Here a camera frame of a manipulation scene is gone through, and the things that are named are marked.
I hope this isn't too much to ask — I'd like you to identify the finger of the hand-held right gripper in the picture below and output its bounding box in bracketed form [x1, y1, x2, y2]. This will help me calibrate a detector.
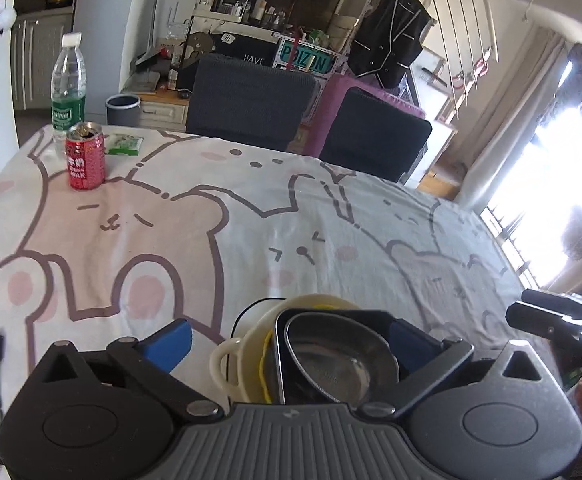
[505, 301, 582, 342]
[521, 289, 582, 318]

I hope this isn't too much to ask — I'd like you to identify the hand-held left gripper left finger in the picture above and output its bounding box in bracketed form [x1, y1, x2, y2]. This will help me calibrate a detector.
[31, 319, 224, 421]

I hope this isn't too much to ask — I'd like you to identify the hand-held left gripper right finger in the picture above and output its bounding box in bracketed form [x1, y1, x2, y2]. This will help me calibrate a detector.
[358, 320, 547, 420]

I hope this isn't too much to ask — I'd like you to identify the round metal bowl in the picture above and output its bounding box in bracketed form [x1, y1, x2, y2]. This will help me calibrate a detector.
[286, 312, 401, 405]

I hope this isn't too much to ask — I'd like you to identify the square metal tray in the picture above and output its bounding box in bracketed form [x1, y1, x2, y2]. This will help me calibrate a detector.
[273, 307, 447, 406]

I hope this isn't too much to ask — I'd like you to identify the cream bowl with handles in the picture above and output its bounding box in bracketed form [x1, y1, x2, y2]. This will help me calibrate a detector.
[210, 294, 367, 405]

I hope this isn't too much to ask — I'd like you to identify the window railing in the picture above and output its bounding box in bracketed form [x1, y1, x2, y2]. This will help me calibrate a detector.
[481, 200, 544, 288]

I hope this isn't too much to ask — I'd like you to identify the bear printed tablecloth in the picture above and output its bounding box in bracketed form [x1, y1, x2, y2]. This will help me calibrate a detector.
[0, 124, 582, 461]

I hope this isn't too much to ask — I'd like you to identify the beige curtain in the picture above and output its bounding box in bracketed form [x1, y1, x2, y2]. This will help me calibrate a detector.
[458, 25, 572, 211]

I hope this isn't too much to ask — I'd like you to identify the white cabinet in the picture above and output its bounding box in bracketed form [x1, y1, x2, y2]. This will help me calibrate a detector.
[411, 115, 459, 177]

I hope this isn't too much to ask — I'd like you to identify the red drink can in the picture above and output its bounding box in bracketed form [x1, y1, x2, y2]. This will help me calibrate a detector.
[65, 121, 106, 191]

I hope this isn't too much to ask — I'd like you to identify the green snack packet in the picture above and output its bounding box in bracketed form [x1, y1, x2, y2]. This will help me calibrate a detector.
[103, 132, 144, 157]

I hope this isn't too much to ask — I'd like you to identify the dark grey chair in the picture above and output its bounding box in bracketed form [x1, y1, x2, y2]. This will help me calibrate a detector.
[186, 54, 322, 153]
[318, 87, 433, 183]

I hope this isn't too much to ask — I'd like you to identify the beige drawer cabinet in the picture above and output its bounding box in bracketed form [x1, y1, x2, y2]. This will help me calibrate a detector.
[138, 91, 192, 122]

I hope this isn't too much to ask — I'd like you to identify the grey trash bin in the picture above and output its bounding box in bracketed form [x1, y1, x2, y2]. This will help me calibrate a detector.
[105, 94, 142, 128]

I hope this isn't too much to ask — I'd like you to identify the pink cabinet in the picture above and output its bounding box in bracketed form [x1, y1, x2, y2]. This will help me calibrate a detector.
[303, 72, 427, 157]

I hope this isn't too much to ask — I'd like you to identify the clear water bottle green label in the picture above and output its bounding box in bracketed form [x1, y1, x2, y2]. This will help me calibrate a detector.
[51, 32, 88, 157]

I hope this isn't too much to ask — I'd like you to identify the metal rod rack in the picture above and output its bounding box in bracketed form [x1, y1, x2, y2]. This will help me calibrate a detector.
[418, 0, 502, 111]

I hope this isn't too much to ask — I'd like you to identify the teal letter sign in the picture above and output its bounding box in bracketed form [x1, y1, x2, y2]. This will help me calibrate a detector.
[277, 40, 336, 77]

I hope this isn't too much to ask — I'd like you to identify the black letter board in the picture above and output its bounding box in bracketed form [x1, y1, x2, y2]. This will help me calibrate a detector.
[211, 30, 282, 68]

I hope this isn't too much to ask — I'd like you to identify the black hanging vest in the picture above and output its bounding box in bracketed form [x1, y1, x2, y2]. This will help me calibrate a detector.
[347, 0, 434, 88]

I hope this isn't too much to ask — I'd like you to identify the beige kitchen cabinet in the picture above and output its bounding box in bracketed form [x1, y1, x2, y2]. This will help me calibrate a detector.
[11, 10, 74, 111]

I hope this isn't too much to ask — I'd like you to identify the cluttered storage shelf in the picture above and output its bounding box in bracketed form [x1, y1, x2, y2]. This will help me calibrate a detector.
[181, 0, 383, 81]

